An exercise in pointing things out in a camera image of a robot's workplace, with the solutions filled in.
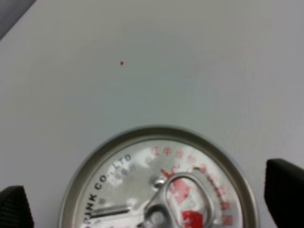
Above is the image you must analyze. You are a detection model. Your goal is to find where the gold Red Bull can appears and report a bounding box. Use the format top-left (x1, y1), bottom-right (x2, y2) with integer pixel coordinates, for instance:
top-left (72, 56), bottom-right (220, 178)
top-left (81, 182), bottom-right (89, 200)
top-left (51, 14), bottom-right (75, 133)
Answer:
top-left (58, 126), bottom-right (260, 228)

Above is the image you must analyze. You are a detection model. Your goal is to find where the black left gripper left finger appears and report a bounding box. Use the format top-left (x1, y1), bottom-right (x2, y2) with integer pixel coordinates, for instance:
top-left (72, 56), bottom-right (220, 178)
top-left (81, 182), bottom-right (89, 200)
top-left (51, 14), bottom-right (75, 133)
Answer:
top-left (0, 186), bottom-right (34, 228)

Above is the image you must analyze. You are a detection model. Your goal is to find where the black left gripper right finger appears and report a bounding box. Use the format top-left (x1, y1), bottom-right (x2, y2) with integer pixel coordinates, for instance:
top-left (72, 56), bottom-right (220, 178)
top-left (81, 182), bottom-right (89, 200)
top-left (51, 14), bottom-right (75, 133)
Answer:
top-left (264, 159), bottom-right (304, 228)

